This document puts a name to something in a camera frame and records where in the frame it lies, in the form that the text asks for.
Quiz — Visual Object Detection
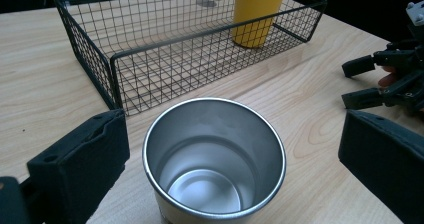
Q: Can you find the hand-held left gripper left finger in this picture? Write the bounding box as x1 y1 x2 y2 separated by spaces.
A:
27 108 131 224

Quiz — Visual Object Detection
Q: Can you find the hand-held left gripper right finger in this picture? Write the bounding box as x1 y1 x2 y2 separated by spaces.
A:
337 109 424 224

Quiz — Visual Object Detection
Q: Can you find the black wire basket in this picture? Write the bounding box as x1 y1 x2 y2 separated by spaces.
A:
53 0 329 117

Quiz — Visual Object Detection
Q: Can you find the tall yellow steel cup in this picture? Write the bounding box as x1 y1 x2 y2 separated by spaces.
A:
230 0 291 49

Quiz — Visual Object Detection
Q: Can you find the short steel cup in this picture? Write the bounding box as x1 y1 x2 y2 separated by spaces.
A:
142 96 288 224

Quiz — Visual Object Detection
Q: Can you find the dark round table grommet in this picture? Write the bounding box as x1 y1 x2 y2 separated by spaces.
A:
196 0 218 9

